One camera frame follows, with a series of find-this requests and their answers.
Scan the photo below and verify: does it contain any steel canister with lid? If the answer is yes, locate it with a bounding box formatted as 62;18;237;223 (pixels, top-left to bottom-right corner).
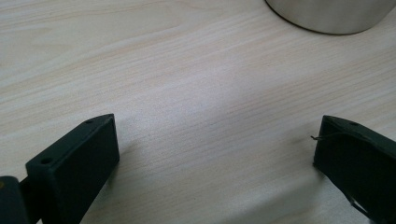
264;0;396;35

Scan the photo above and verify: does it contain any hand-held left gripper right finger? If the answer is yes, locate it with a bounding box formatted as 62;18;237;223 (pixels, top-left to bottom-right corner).
312;115;396;224

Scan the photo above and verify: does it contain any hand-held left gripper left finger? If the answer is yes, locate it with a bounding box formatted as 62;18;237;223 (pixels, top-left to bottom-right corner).
19;113;120;224

